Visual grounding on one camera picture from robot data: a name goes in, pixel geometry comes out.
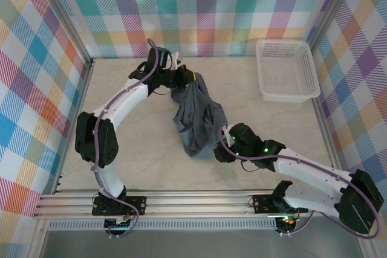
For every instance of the grey t-shirt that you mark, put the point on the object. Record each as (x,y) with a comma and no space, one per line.
(196,119)

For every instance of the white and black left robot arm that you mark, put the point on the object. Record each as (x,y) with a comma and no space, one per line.
(121,104)

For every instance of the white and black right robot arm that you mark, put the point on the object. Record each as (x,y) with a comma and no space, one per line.
(302,164)

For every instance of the white plastic mesh basket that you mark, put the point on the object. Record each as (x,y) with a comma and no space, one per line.
(287,67)

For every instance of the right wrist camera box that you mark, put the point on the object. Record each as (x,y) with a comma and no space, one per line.
(229,137)

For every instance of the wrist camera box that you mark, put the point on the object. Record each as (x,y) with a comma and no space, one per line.
(229,137)
(164,57)

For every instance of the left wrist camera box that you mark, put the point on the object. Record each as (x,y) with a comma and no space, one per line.
(164,57)

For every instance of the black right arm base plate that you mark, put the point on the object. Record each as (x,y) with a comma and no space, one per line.
(261,203)

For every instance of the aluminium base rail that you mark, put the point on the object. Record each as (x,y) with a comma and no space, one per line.
(196,203)

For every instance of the aluminium table side rail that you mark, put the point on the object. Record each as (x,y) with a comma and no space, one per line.
(328,137)

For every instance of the aluminium corner post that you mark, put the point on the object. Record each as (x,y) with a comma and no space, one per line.
(332,7)
(68,19)

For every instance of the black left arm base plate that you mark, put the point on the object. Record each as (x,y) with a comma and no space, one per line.
(139,205)

